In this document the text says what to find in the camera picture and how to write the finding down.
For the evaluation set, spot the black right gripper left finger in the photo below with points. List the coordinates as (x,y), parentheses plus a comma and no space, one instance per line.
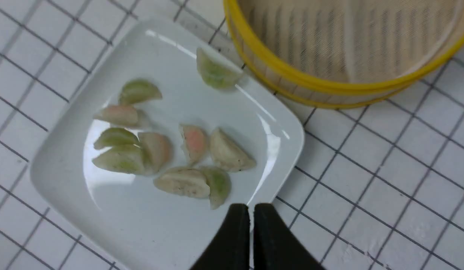
(230,247)

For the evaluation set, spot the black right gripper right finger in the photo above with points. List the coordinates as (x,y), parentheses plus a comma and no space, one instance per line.
(275,247)

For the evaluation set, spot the cream white dumpling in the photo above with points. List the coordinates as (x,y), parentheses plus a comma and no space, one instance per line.
(228,155)

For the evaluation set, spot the pale green dumpling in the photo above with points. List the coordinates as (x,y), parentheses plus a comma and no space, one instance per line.
(138,91)
(115,136)

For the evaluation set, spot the pale pink dumpling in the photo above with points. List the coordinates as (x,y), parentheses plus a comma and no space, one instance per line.
(123,115)

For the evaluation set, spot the cream dumpling on plate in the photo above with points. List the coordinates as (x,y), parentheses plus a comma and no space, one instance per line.
(183,181)

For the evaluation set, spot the pale green dumpling on plate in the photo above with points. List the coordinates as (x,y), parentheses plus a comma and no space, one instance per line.
(138,91)

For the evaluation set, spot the green edged dumpling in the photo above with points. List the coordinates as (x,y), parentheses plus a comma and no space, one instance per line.
(219,183)

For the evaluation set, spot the pinkish dumpling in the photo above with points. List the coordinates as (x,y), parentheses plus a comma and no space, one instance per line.
(158,149)

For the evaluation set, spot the white checked tablecloth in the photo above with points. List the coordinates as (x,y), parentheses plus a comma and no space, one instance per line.
(376,188)

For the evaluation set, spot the light green dumpling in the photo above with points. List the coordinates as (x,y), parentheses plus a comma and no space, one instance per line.
(122,159)

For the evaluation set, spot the yellow rimmed bamboo steamer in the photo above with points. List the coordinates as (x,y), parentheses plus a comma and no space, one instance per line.
(342,54)

